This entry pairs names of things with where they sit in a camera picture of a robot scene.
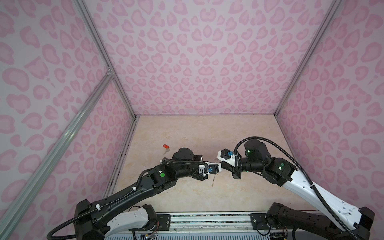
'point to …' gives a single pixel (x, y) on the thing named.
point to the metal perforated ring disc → (213, 179)
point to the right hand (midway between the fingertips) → (219, 163)
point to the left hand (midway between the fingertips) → (215, 158)
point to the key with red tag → (167, 148)
